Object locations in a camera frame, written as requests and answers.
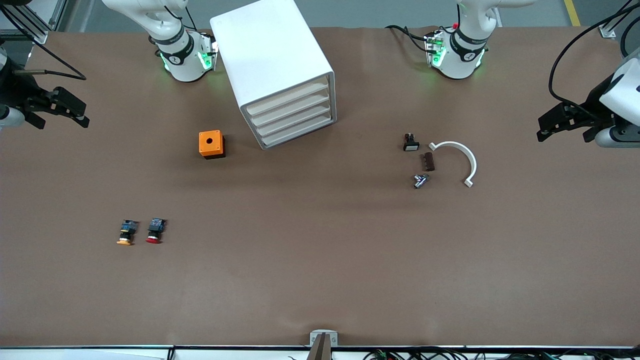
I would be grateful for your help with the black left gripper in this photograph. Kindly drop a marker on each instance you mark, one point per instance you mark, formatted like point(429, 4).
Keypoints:
point(593, 103)

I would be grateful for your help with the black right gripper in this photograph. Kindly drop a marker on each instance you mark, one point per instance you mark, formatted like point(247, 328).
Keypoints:
point(19, 91)

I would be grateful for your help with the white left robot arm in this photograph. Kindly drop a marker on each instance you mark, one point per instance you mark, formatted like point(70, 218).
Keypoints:
point(462, 60)

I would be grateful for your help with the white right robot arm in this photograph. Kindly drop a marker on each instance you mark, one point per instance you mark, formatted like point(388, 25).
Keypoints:
point(185, 65)

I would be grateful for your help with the yellow push button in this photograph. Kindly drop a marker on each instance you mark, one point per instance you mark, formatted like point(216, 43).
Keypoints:
point(127, 231)

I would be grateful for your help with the orange button box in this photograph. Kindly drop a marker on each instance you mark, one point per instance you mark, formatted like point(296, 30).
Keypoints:
point(210, 142)

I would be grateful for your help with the red push button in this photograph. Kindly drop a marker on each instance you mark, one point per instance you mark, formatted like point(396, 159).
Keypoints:
point(156, 230)

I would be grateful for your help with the white drawer cabinet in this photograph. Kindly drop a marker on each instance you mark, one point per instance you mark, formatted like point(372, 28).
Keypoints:
point(265, 50)

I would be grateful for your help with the brown terminal block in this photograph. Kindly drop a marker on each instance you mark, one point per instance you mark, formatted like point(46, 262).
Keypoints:
point(427, 162)

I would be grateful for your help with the small metal fitting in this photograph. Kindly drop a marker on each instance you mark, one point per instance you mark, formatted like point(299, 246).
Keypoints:
point(420, 181)

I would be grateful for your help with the aluminium frame post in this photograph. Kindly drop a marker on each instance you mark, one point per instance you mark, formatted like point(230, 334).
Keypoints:
point(37, 30)
point(607, 31)

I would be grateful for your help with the white curved bracket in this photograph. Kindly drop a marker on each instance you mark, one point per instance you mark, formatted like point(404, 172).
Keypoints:
point(452, 144)

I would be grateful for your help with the black white switch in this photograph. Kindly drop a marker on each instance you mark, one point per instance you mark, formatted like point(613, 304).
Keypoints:
point(411, 145)

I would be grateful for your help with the grey metal mount bracket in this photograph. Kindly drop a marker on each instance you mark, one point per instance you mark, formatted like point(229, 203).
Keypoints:
point(314, 336)

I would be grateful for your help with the brown camera post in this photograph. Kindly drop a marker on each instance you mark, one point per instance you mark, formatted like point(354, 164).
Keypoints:
point(321, 350)

